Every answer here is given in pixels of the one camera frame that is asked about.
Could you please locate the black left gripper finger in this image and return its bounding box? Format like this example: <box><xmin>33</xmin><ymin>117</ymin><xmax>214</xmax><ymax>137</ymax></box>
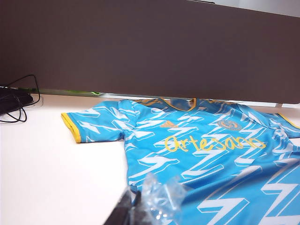
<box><xmin>110</xmin><ymin>190</ymin><xmax>142</xmax><ymax>225</ymax></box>

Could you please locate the light blue soccer jersey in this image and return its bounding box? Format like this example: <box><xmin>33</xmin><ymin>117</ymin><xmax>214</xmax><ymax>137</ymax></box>
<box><xmin>61</xmin><ymin>97</ymin><xmax>300</xmax><ymax>225</ymax></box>

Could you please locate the clear crinkled plastic piece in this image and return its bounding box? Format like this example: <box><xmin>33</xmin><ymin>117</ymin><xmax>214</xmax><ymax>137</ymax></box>
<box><xmin>140</xmin><ymin>173</ymin><xmax>188</xmax><ymax>225</ymax></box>

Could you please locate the green strip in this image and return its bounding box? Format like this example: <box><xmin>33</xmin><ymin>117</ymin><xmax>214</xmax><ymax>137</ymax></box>
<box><xmin>14</xmin><ymin>87</ymin><xmax>103</xmax><ymax>97</ymax></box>

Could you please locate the brown partition panel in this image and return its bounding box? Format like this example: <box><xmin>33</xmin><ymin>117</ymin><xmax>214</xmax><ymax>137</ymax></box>
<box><xmin>0</xmin><ymin>0</ymin><xmax>300</xmax><ymax>105</ymax></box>

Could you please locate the black cable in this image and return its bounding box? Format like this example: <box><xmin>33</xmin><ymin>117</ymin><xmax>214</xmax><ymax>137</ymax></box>
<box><xmin>0</xmin><ymin>75</ymin><xmax>41</xmax><ymax>123</ymax></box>

